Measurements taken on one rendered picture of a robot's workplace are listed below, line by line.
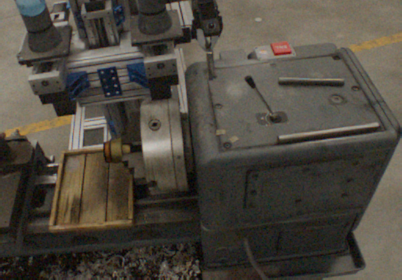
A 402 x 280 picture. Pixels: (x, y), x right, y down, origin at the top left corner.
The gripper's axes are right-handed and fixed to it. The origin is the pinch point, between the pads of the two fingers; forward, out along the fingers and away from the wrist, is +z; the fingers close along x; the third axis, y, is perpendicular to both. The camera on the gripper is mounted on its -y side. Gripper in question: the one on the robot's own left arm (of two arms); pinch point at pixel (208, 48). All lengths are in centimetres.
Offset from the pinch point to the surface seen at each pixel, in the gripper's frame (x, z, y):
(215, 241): 4, 63, -33
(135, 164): 27.6, 27.7, -19.4
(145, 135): 22.5, 15.6, -18.3
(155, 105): 18.8, 14.8, -6.8
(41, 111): 119, 138, 129
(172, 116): 13.7, 14.1, -13.3
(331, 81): -36.5, 10.5, -11.2
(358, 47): -149, 138, 156
